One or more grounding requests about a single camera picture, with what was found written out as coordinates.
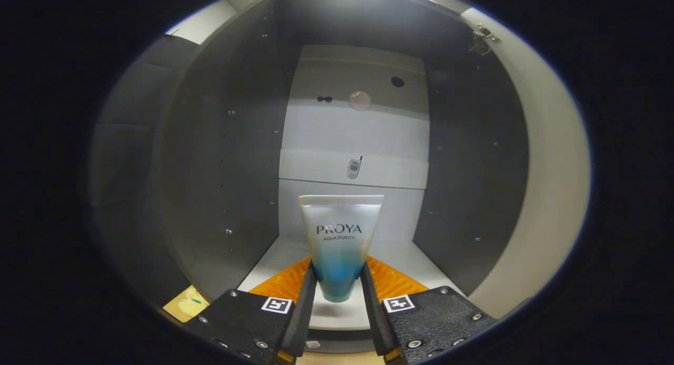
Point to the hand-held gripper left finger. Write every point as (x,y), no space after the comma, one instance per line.
(247,323)

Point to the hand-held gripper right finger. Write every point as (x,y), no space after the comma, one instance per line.
(437,317)

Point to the black backdrop cloth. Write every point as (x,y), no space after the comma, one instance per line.
(126,170)

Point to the white cabinet shelf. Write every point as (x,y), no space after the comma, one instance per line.
(395,170)

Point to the metal door hinge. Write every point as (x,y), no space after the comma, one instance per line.
(483,38)

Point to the white blue squeeze tube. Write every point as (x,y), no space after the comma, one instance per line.
(339,249)

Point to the beige cabinet door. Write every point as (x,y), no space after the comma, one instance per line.
(553,170)

